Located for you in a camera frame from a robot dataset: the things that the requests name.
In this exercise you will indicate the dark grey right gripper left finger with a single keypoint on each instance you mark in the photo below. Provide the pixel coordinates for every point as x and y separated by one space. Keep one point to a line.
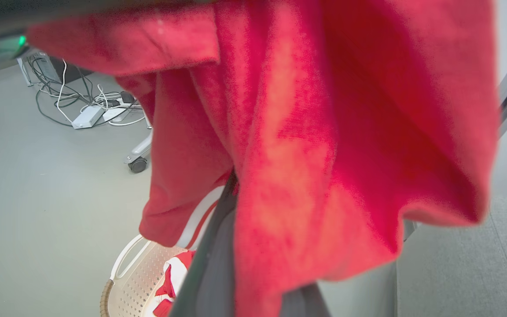
211 273

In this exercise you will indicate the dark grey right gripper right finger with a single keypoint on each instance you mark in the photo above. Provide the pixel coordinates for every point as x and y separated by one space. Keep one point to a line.
304 306

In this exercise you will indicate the cream laundry basket brown rim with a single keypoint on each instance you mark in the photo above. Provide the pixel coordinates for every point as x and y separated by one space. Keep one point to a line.
134 281

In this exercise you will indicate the red and white garment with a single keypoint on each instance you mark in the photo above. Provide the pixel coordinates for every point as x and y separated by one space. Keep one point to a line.
166 287

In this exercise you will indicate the grey partition foot with caster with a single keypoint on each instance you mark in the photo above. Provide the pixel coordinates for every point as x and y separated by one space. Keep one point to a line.
140 152

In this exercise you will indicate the white power adapter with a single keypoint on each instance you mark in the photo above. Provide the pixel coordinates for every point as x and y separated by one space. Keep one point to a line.
115 113

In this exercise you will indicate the black plug adapter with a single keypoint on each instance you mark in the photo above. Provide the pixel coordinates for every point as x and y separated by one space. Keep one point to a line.
127 97

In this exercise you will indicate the black box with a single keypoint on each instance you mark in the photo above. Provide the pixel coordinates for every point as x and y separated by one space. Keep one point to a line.
75 72

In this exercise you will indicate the pale metal stand leg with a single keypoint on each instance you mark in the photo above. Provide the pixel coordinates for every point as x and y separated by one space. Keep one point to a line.
24 72

